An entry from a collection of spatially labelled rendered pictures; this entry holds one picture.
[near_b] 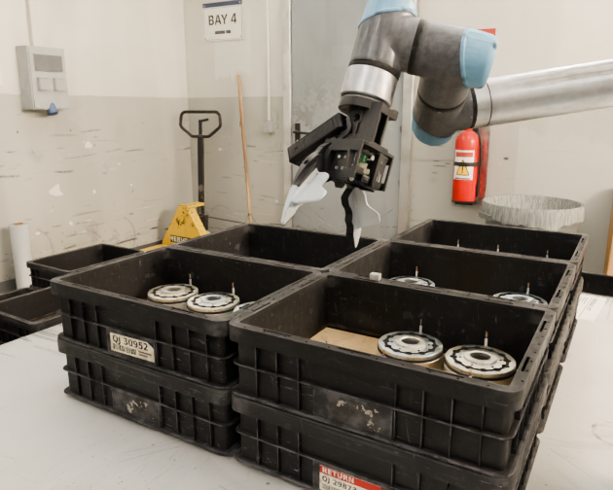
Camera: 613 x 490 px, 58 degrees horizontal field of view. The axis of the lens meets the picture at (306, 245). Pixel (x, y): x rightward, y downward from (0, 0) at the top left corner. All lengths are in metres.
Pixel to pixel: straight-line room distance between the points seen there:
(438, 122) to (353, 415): 0.46
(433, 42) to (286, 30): 3.77
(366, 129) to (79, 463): 0.66
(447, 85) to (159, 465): 0.70
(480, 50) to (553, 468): 0.62
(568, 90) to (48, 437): 1.00
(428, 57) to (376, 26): 0.08
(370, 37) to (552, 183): 3.11
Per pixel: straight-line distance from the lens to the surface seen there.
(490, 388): 0.65
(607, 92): 1.01
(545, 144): 3.84
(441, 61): 0.81
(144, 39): 4.94
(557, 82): 0.97
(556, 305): 0.94
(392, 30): 0.82
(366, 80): 0.79
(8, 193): 4.19
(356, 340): 0.99
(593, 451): 1.03
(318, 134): 0.82
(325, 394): 0.75
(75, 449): 1.00
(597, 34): 3.83
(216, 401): 0.86
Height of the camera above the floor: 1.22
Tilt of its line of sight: 14 degrees down
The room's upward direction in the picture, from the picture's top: straight up
